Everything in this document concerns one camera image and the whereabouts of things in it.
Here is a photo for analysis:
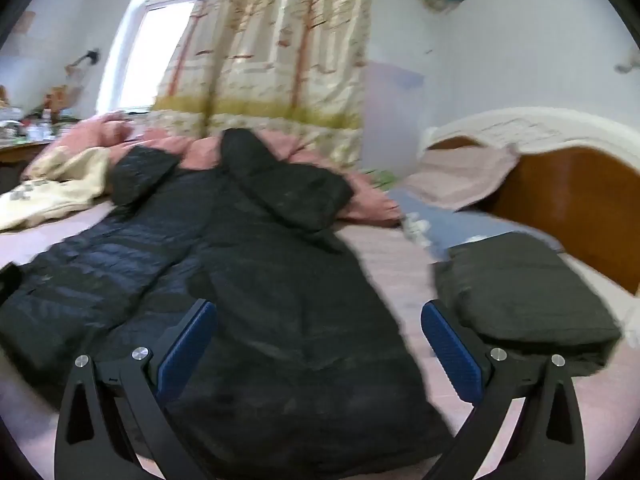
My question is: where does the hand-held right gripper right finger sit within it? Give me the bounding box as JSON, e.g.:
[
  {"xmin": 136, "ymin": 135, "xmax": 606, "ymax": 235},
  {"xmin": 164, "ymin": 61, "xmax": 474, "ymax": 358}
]
[{"xmin": 421, "ymin": 300, "xmax": 587, "ymax": 480}]

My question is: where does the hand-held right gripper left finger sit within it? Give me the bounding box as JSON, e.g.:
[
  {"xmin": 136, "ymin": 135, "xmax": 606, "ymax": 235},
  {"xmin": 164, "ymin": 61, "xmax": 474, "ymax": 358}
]
[{"xmin": 54, "ymin": 299, "xmax": 218, "ymax": 480}]

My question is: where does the black puffer coat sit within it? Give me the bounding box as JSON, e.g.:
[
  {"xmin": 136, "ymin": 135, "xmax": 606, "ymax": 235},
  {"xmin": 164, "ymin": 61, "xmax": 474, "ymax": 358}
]
[{"xmin": 0, "ymin": 129, "xmax": 453, "ymax": 480}]

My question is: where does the folded dark green garment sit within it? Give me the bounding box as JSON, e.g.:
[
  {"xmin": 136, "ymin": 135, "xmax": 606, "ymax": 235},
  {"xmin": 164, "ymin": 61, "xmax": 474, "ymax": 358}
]
[{"xmin": 434, "ymin": 232, "xmax": 623, "ymax": 378}]

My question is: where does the bed with pink sheet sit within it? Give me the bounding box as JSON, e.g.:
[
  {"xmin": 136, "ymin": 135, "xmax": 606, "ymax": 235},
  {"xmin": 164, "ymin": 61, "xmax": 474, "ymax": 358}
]
[{"xmin": 0, "ymin": 200, "xmax": 640, "ymax": 480}]

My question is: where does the light blue cloth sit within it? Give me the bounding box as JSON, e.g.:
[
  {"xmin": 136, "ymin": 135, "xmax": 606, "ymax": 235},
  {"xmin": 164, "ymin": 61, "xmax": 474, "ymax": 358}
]
[{"xmin": 395, "ymin": 192, "xmax": 566, "ymax": 263}]

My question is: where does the pale pink pillow cloth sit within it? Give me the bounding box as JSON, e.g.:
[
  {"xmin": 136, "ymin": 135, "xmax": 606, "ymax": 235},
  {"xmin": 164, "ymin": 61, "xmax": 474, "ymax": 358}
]
[{"xmin": 402, "ymin": 142, "xmax": 521, "ymax": 211}]

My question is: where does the pink striped quilt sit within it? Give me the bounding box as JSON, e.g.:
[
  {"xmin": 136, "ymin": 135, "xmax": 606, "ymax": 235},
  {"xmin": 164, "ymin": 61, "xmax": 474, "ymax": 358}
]
[{"xmin": 25, "ymin": 110, "xmax": 403, "ymax": 226}]

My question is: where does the white and wooden headboard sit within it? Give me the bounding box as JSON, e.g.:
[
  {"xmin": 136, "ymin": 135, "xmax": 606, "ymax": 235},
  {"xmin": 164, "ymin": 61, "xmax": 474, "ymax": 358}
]
[{"xmin": 420, "ymin": 106, "xmax": 640, "ymax": 296}]

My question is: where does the cream printed sweatshirt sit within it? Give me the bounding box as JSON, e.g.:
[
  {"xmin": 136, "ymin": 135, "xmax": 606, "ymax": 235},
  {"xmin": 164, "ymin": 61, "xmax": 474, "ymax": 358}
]
[{"xmin": 0, "ymin": 147, "xmax": 118, "ymax": 233}]

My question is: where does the wooden desk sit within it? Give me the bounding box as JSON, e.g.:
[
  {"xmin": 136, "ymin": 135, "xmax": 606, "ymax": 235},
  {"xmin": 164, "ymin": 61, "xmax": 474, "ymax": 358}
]
[{"xmin": 0, "ymin": 140, "xmax": 51, "ymax": 181}]

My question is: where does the cluttered wooden side table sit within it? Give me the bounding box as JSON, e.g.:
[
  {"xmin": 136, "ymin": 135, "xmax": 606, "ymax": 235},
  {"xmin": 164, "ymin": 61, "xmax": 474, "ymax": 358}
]
[{"xmin": 0, "ymin": 85, "xmax": 81, "ymax": 143}]

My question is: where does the white framed window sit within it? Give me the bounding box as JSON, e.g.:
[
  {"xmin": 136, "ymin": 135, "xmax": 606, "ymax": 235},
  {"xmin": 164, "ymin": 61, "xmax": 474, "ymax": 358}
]
[{"xmin": 97, "ymin": 0, "xmax": 226, "ymax": 113}]

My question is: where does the tree print curtain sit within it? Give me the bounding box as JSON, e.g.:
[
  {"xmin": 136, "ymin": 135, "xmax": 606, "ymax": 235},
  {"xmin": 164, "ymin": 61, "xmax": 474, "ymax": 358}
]
[{"xmin": 152, "ymin": 0, "xmax": 376, "ymax": 166}]

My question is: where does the wall hook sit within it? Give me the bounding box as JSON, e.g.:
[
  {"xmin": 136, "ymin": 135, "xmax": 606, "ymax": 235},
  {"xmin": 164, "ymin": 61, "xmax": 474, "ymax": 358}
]
[{"xmin": 65, "ymin": 49, "xmax": 101, "ymax": 71}]

